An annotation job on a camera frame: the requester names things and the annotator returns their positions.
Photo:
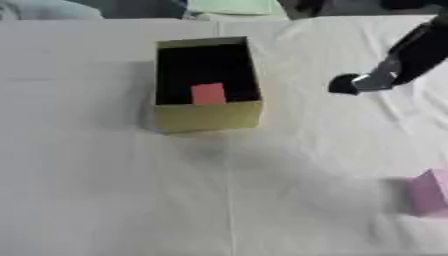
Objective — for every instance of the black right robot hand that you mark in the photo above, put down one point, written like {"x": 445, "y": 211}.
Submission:
{"x": 415, "y": 56}

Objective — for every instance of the tan cardboard box black inside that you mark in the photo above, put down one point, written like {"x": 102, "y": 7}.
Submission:
{"x": 205, "y": 117}

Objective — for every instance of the pink rectangular block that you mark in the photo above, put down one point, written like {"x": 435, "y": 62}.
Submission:
{"x": 430, "y": 195}

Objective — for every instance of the red rectangular block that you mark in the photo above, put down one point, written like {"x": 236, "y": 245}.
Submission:
{"x": 208, "y": 94}

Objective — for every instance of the pale blue bag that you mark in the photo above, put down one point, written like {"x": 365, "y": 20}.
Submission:
{"x": 49, "y": 9}

